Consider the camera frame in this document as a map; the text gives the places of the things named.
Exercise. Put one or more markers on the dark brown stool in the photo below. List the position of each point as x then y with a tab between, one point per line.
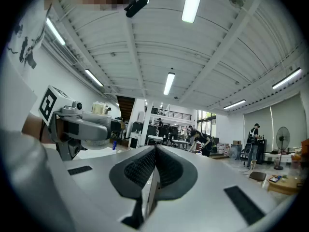
257	176

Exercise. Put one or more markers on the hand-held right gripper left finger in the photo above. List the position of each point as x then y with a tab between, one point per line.
96	190

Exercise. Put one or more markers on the long ceiling tube light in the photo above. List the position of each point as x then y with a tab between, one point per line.
55	31
286	78
169	83
234	104
94	77
192	1

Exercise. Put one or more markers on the black head-worn camera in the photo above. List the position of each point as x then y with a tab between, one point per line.
136	6

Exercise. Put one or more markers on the black standing fan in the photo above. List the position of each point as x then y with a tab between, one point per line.
282	136

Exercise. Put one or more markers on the white printed T-shirt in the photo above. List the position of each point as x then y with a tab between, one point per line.
14	93

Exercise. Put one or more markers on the person's left forearm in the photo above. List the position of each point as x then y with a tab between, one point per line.
33	127

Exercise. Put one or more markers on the grey roller window blinds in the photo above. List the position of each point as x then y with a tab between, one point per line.
272	127

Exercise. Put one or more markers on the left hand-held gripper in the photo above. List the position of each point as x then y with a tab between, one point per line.
93	130

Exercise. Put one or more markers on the ceiling-mounted round fan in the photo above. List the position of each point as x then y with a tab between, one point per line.
236	0

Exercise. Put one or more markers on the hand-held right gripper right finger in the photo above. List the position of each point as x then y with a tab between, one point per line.
207	202

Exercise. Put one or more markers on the brown wooden staircase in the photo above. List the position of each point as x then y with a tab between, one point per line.
126	106

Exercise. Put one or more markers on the low wooden table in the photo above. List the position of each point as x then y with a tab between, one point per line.
285	187

